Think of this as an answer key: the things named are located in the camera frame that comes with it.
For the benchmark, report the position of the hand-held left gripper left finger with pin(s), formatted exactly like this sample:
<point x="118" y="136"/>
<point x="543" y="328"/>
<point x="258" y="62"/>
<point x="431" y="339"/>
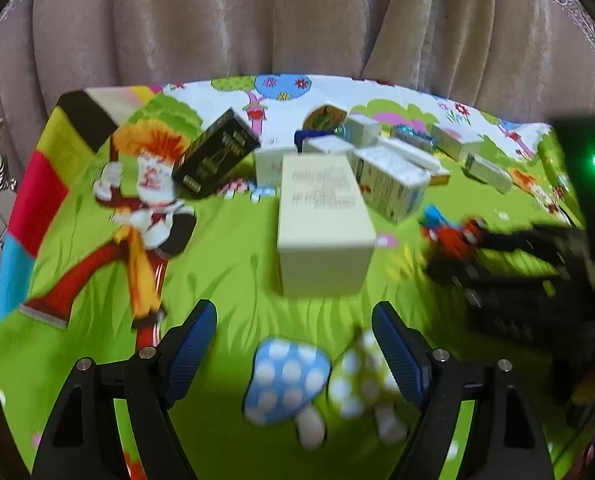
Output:
<point x="192" y="350"/>

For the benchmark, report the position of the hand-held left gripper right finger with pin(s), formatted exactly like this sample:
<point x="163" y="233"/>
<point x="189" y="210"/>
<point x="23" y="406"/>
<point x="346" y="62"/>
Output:
<point x="397" y="350"/>

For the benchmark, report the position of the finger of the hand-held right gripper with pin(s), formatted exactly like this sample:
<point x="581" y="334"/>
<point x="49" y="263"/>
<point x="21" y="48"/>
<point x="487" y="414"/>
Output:
<point x="527" y="240"/>
<point x="502" y="300"/>

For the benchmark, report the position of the white boat-shaped plastic tray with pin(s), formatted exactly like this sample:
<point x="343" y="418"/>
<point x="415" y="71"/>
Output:
<point x="412" y="156"/>

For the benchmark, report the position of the large cream box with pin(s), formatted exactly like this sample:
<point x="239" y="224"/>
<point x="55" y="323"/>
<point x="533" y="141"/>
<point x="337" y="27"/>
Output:
<point x="322" y="220"/>

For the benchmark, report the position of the small plain white box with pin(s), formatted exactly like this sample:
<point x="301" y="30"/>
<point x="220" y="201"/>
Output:
<point x="362" y="129"/>

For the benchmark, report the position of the white box with green label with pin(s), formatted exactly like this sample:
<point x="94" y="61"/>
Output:
<point x="487" y="172"/>

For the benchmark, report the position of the colourful cartoon printed blanket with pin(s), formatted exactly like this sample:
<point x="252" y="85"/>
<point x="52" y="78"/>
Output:
<point x="227" y="260"/>

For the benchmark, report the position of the long white box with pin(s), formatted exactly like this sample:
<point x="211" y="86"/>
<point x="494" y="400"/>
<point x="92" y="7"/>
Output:
<point x="457" y="141"/>

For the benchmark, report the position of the white carton with green print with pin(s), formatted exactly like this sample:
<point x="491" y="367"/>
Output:
<point x="392" y="187"/>

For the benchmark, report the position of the blue foil packet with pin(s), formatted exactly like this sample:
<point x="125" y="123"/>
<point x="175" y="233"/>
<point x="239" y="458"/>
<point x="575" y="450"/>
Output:
<point x="411" y="135"/>

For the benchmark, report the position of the white cube box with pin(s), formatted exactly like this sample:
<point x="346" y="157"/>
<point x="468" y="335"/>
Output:
<point x="270" y="167"/>

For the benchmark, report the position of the black box with gold print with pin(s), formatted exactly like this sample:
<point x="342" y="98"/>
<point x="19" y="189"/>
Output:
<point x="217" y="152"/>

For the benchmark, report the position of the flat white box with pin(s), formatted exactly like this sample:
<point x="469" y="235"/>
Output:
<point x="330" y="146"/>

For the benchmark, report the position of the dark blue box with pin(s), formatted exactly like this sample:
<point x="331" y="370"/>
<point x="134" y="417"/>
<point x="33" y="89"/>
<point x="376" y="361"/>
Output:
<point x="302" y="139"/>

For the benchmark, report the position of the round green and gold tin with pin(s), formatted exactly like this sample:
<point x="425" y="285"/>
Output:
<point x="324" y="119"/>

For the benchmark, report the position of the beige curtain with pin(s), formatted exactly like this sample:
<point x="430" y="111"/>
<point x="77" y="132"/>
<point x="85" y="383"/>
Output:
<point x="277" y="20"/>

